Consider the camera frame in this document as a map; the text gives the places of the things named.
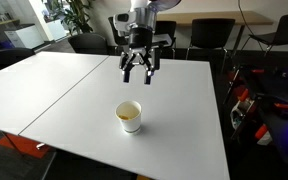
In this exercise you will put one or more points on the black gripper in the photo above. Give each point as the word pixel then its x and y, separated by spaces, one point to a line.
pixel 141 51

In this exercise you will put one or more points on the yellow object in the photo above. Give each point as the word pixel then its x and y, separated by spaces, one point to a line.
pixel 123 117

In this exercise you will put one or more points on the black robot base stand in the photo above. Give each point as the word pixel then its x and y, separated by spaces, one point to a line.
pixel 263 100

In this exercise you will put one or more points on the white paper cup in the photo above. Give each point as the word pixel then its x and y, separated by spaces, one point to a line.
pixel 133 110

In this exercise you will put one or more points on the black office chair near cup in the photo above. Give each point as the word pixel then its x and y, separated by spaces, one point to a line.
pixel 89 43

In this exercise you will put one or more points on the black office chair behind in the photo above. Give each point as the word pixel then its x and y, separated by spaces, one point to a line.
pixel 162 27

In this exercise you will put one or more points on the black chair under side table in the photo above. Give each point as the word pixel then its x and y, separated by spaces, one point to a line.
pixel 210 34

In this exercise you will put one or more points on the green potted plant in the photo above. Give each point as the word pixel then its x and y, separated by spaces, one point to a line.
pixel 73 13

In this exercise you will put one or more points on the wooden side table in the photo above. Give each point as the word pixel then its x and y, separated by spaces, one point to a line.
pixel 241 18

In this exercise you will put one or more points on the white filing cabinet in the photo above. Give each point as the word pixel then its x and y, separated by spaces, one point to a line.
pixel 24 36

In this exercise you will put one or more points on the black chair far left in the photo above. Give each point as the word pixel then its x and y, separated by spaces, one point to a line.
pixel 13 55

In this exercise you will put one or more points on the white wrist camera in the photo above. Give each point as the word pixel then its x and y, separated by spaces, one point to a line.
pixel 125 22

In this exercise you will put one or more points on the black chair at right wall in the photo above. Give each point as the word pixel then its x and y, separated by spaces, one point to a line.
pixel 277 38

